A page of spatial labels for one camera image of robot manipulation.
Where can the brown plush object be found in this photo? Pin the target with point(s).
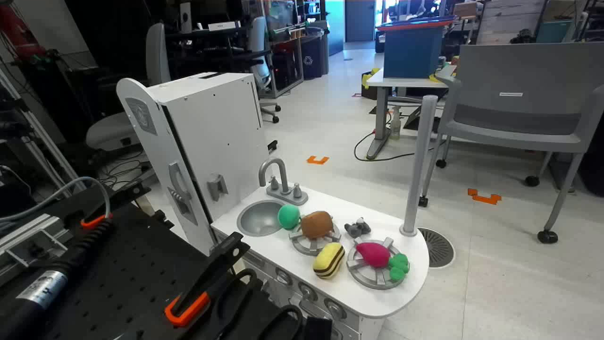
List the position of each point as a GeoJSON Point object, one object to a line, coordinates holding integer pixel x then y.
{"type": "Point", "coordinates": [317, 224]}

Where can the grey toy faucet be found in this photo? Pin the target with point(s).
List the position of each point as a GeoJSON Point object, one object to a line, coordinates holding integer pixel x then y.
{"type": "Point", "coordinates": [286, 194]}

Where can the green plush ball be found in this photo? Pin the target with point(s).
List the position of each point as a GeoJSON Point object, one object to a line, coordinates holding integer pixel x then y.
{"type": "Point", "coordinates": [290, 215]}

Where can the grey toy sink basin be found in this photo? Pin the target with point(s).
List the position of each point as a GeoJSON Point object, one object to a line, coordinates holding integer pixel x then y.
{"type": "Point", "coordinates": [258, 219]}

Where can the grey toy stove burner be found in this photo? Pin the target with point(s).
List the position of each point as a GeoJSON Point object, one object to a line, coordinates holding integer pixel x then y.
{"type": "Point", "coordinates": [303, 245]}
{"type": "Point", "coordinates": [367, 277]}

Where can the small black toy piece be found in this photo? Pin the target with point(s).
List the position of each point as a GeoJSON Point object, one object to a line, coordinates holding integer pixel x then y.
{"type": "Point", "coordinates": [358, 226]}

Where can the yellow brown striped plush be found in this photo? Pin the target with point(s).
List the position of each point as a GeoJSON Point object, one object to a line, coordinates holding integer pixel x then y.
{"type": "Point", "coordinates": [330, 260]}

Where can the white toy kitchen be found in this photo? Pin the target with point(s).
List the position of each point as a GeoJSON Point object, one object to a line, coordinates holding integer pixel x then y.
{"type": "Point", "coordinates": [220, 124]}

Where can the grey table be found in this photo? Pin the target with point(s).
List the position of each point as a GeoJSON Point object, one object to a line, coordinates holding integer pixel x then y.
{"type": "Point", "coordinates": [383, 113]}

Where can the pink plush radish green leaves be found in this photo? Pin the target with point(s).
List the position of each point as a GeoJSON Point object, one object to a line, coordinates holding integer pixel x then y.
{"type": "Point", "coordinates": [373, 253]}

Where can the dark blue recycling bin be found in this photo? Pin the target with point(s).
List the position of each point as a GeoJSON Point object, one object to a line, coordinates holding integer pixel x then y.
{"type": "Point", "coordinates": [315, 56]}

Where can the grey toy kitchen pole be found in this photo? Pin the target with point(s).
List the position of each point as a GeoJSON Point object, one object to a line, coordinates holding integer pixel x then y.
{"type": "Point", "coordinates": [418, 170]}

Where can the grey office chair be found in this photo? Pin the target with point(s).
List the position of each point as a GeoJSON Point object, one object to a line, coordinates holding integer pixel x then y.
{"type": "Point", "coordinates": [260, 43]}

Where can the black clamp orange tip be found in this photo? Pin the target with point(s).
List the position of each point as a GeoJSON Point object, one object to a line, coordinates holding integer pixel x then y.
{"type": "Point", "coordinates": [205, 279]}

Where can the round floor vent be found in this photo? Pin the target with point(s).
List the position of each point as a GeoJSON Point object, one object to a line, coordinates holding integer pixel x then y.
{"type": "Point", "coordinates": [439, 247]}

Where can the blue storage bin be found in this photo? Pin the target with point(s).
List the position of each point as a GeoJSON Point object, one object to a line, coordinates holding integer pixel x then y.
{"type": "Point", "coordinates": [413, 49]}

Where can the grey chair on castors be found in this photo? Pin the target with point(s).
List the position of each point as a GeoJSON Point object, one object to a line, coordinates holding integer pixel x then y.
{"type": "Point", "coordinates": [522, 94]}

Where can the black cylinder silver label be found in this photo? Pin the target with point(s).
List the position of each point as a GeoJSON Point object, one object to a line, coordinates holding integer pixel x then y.
{"type": "Point", "coordinates": [45, 285]}

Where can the aluminium extrusion rail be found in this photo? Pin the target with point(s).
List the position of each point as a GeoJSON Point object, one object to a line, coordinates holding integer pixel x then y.
{"type": "Point", "coordinates": [26, 232]}

